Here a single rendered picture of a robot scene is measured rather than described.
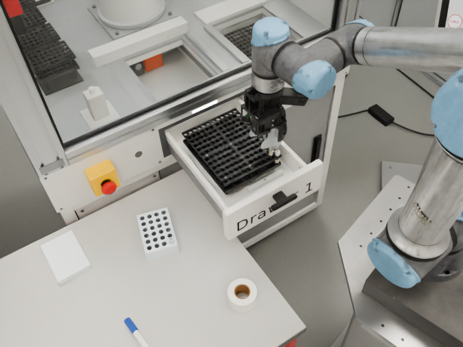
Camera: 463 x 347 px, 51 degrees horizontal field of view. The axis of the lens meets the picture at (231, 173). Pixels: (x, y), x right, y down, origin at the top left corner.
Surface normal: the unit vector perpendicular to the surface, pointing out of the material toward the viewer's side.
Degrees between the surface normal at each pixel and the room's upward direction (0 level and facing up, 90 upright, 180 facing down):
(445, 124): 83
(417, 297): 3
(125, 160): 90
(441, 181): 91
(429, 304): 3
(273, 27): 1
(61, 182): 90
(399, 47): 69
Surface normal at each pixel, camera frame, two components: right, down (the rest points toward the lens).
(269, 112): -0.03, -0.63
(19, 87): 0.54, 0.63
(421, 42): -0.77, -0.22
